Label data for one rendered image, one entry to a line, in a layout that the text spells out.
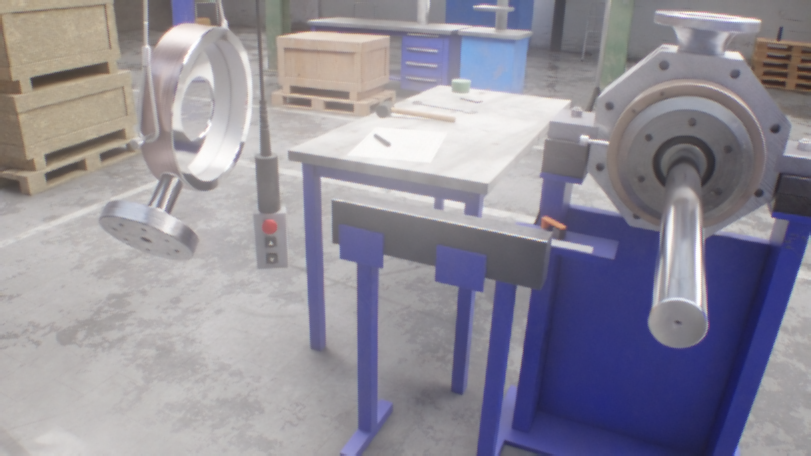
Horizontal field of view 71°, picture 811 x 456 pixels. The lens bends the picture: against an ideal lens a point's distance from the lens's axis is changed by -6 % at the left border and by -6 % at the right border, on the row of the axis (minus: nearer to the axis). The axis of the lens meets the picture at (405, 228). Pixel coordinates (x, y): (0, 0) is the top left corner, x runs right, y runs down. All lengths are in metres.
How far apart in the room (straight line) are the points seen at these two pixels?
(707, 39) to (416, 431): 1.52
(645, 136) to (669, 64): 0.22
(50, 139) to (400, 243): 3.64
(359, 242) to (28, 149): 3.44
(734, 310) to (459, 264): 0.87
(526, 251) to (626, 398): 0.83
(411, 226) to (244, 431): 1.01
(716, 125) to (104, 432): 2.11
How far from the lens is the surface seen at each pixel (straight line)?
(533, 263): 1.55
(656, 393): 2.17
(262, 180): 1.19
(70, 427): 2.43
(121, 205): 1.24
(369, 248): 1.70
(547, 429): 2.24
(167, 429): 2.30
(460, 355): 2.25
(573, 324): 2.07
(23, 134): 4.77
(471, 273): 1.60
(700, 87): 1.54
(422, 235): 1.62
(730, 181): 1.55
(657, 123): 1.52
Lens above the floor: 1.48
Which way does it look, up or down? 24 degrees down
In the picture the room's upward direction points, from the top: 2 degrees clockwise
